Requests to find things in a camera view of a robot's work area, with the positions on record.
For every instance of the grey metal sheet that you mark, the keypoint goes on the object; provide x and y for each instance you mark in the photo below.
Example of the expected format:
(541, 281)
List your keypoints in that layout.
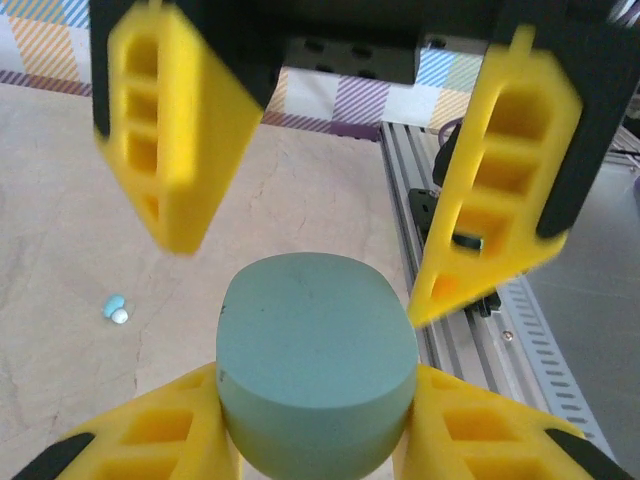
(600, 325)

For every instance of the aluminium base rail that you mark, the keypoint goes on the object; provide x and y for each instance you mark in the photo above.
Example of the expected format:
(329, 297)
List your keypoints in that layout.
(450, 345)

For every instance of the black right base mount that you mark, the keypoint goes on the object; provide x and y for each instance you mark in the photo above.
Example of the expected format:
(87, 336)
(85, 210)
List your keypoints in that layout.
(422, 210)

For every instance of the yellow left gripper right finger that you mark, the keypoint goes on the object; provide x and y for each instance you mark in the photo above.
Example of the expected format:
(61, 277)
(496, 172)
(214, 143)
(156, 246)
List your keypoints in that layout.
(475, 440)

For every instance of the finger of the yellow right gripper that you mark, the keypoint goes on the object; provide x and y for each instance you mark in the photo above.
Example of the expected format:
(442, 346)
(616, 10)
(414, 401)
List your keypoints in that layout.
(550, 150)
(180, 165)

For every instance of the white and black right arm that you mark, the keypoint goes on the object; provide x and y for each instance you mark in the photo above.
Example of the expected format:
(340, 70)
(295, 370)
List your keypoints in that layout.
(442, 165)

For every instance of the teal earbud charging case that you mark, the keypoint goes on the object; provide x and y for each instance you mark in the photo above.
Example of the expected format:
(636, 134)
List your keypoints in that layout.
(315, 350)

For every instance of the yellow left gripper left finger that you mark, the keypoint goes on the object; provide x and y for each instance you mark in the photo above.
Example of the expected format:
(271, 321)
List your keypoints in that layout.
(150, 435)

